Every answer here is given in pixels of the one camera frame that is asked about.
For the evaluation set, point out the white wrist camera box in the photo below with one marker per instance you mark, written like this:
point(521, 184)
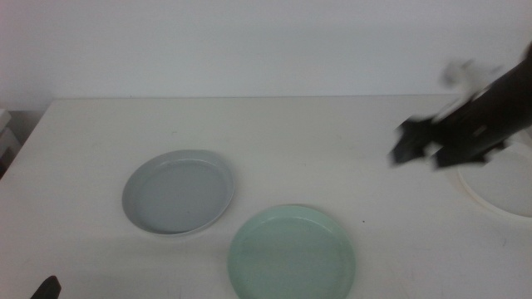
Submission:
point(457, 74)

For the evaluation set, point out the pale green shallow bowl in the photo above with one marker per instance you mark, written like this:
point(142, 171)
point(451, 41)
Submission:
point(291, 253)

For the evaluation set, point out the grey shallow bowl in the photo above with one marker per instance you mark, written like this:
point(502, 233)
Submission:
point(178, 195)

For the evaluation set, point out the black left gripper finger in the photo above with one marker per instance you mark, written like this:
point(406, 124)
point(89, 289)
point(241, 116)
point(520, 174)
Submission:
point(47, 290)

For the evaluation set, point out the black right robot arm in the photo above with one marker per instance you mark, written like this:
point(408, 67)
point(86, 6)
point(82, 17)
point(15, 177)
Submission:
point(521, 95)

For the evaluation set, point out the white shallow bowl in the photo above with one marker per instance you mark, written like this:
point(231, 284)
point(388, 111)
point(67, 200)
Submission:
point(507, 187)

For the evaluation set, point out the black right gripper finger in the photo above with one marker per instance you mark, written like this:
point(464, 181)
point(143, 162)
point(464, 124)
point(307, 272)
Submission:
point(411, 141)
point(457, 158)

